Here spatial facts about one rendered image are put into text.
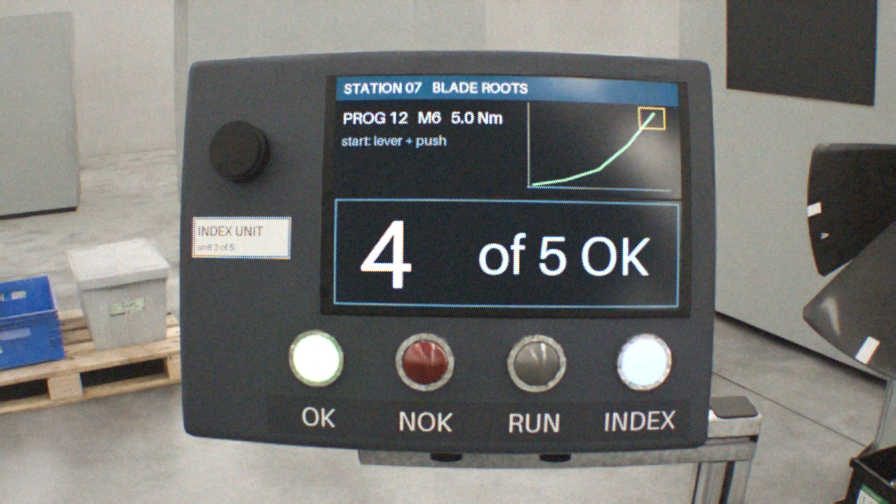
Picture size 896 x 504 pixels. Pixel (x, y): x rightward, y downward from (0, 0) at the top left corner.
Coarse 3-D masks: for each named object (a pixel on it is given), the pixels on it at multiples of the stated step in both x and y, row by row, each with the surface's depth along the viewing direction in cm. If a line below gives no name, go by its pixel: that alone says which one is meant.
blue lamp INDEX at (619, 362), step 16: (640, 336) 33; (656, 336) 33; (624, 352) 33; (640, 352) 33; (656, 352) 33; (624, 368) 33; (640, 368) 33; (656, 368) 33; (640, 384) 34; (656, 384) 33
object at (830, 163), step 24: (840, 144) 106; (864, 144) 100; (888, 144) 95; (816, 168) 112; (840, 168) 105; (864, 168) 100; (888, 168) 95; (816, 192) 111; (840, 192) 105; (864, 192) 100; (888, 192) 96; (816, 216) 110; (840, 216) 105; (864, 216) 100; (888, 216) 96; (816, 240) 110; (840, 240) 105; (864, 240) 101; (816, 264) 109; (840, 264) 105
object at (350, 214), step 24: (336, 216) 34; (360, 216) 34; (384, 216) 34; (408, 216) 34; (432, 216) 34; (336, 240) 34; (360, 240) 34; (384, 240) 34; (408, 240) 34; (432, 240) 34; (336, 264) 34; (360, 264) 34; (384, 264) 34; (408, 264) 34; (432, 264) 34; (336, 288) 34; (360, 288) 34; (384, 288) 34; (408, 288) 34; (432, 288) 34
